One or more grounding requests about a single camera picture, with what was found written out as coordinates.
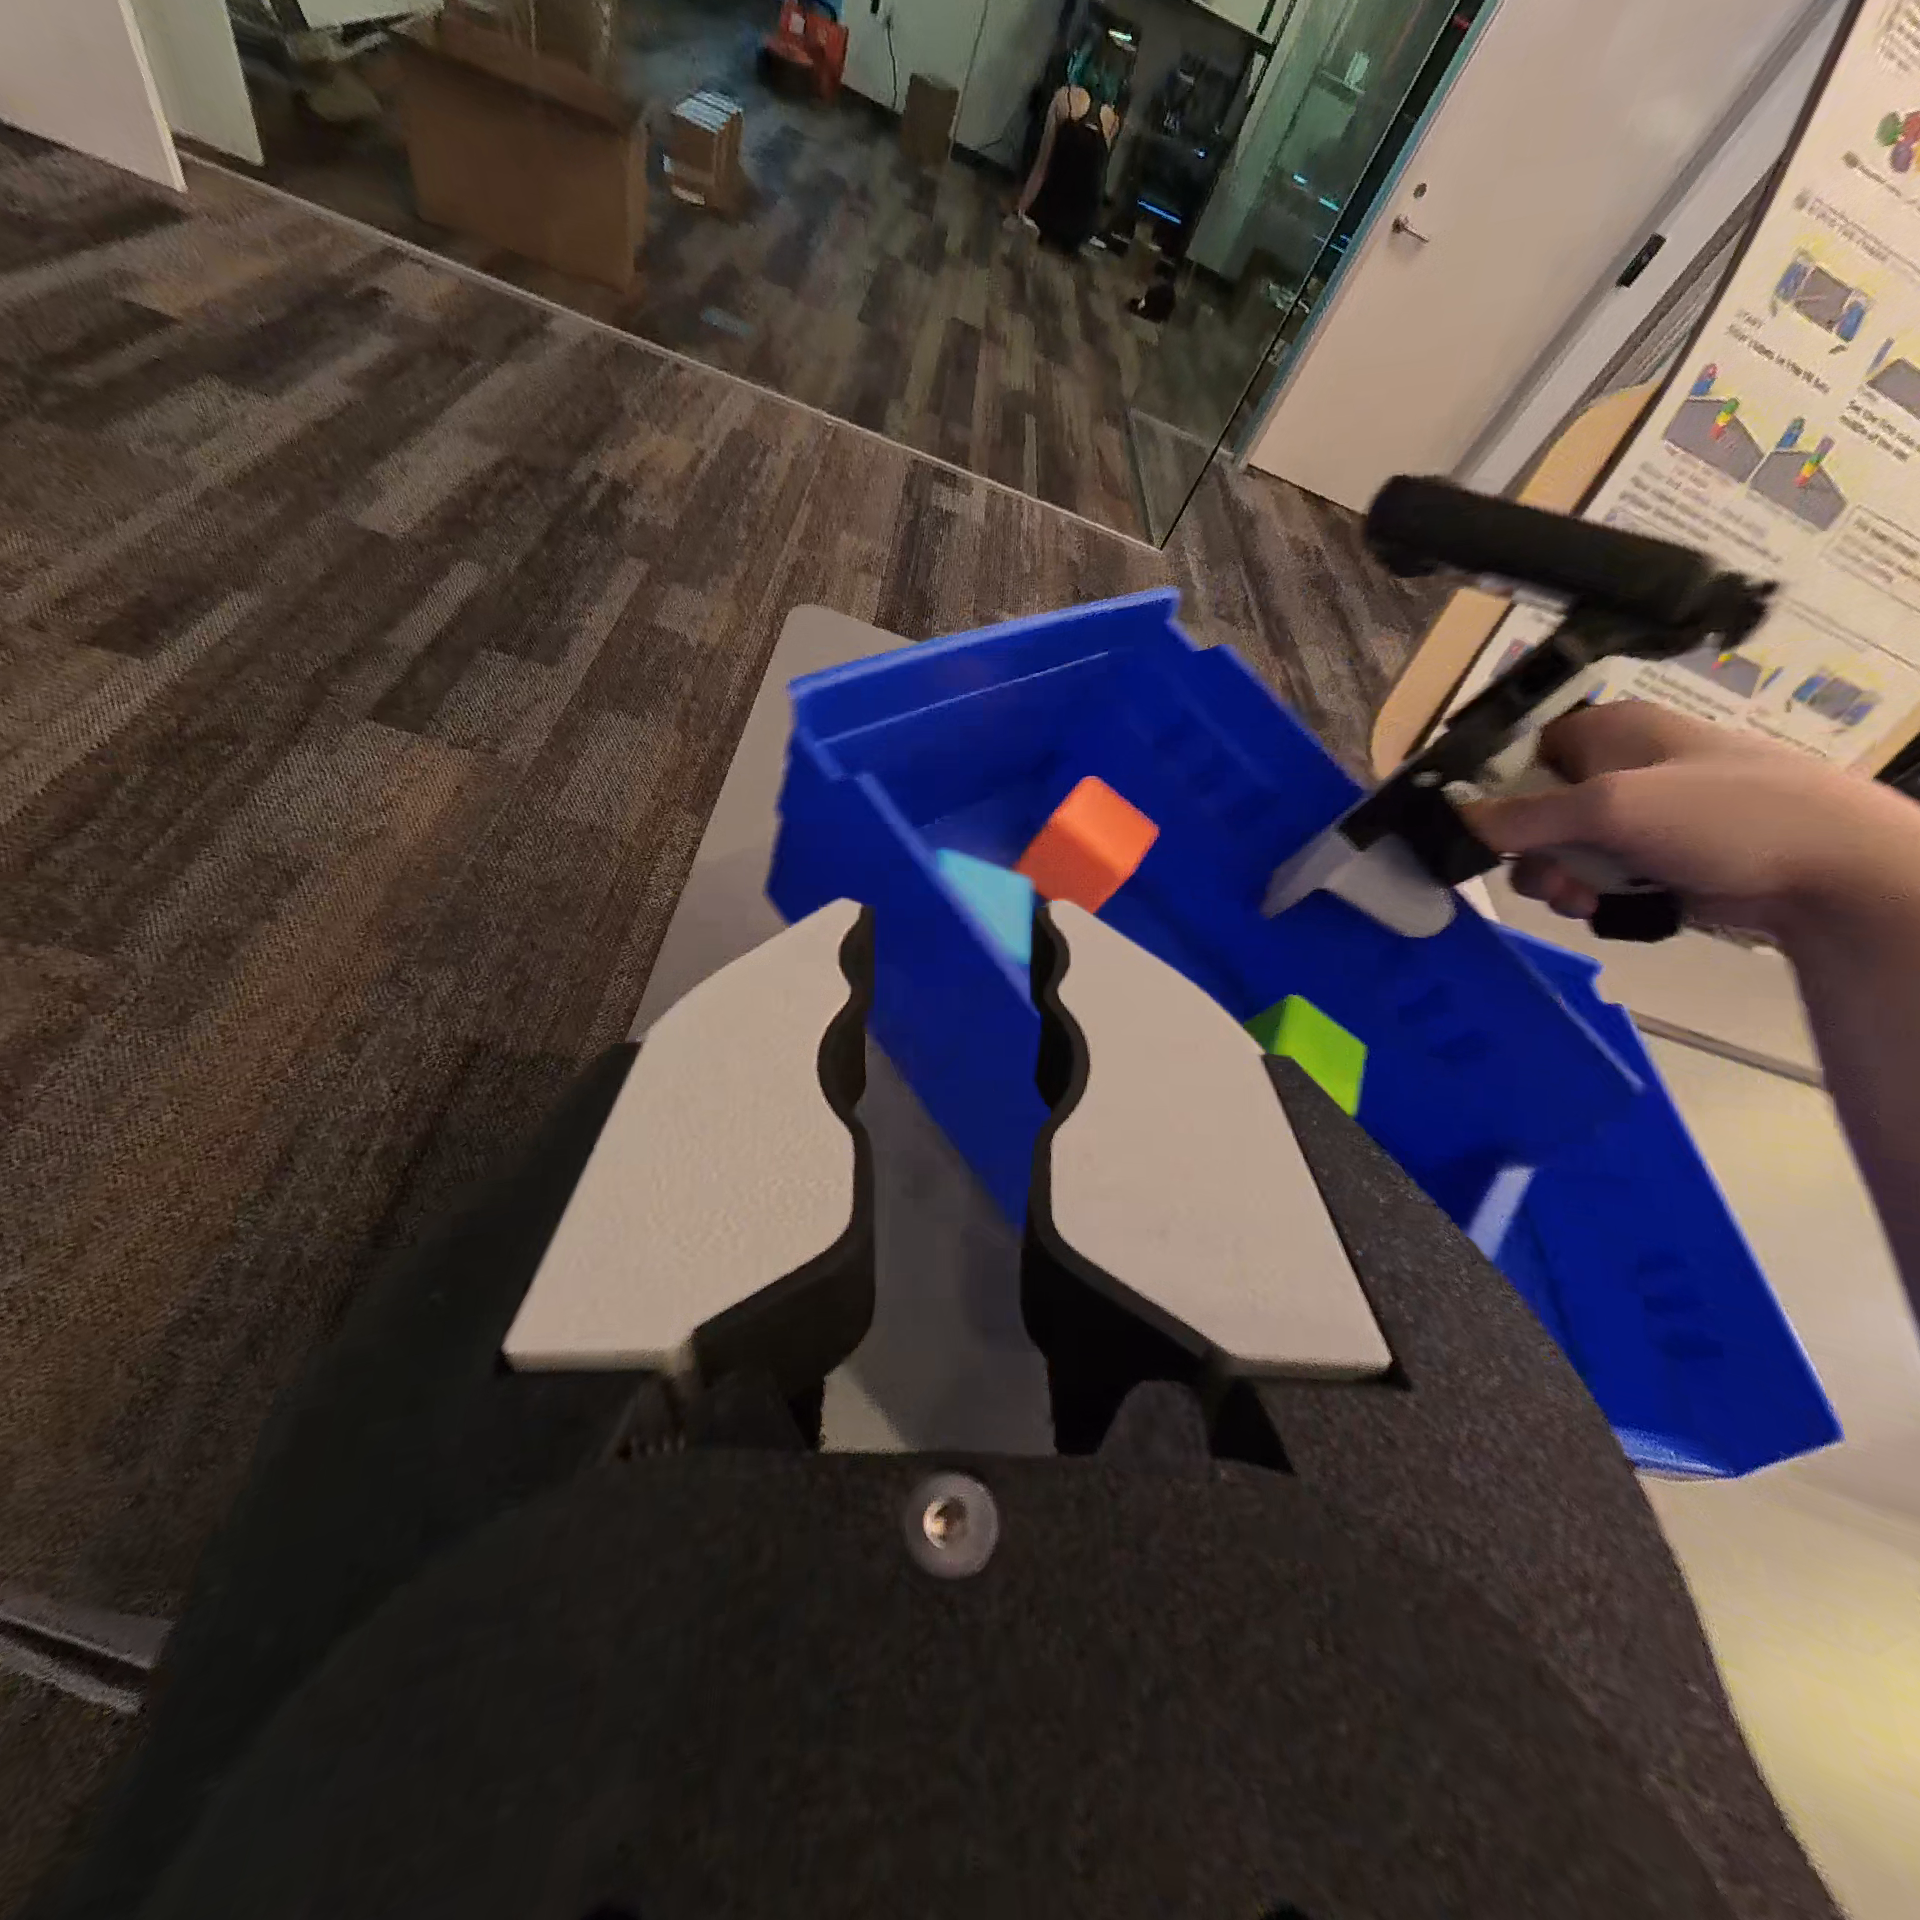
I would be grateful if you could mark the green magnetic cube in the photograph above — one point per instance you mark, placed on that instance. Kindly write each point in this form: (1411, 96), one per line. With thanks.
(1309, 1050)

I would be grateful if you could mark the small red floor appliance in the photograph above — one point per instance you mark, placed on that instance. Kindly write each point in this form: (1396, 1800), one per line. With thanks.
(806, 42)

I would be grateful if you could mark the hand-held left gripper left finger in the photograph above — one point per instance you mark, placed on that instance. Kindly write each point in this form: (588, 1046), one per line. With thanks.
(691, 1201)

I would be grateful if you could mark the white door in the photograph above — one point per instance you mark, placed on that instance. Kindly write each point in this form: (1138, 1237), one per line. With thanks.
(1561, 211)

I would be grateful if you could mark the person's right hand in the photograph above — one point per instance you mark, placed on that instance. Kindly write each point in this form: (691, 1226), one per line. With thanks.
(1681, 810)

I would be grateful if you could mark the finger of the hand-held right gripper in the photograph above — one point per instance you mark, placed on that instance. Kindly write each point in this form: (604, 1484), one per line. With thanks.
(1358, 879)

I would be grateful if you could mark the stacked cardboard boxes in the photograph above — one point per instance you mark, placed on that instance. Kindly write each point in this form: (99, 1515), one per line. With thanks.
(526, 136)

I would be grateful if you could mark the small cardboard box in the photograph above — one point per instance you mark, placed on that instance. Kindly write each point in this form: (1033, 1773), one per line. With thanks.
(931, 111)

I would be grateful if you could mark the black equipment rack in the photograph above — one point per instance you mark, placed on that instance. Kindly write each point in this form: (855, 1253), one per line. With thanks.
(1231, 120)

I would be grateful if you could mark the person's right forearm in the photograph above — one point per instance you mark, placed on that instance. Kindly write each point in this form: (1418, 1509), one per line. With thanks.
(1868, 1021)

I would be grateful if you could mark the orange magnetic cube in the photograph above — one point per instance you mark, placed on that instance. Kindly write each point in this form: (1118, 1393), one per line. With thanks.
(1087, 843)

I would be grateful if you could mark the blue plastic bin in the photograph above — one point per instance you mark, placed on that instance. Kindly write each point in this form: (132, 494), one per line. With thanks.
(1621, 1230)

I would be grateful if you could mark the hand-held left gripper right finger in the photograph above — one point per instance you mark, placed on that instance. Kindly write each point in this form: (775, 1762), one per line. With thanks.
(1216, 1201)

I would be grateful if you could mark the teal magnetic cube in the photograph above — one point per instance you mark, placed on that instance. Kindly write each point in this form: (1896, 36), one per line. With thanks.
(982, 894)

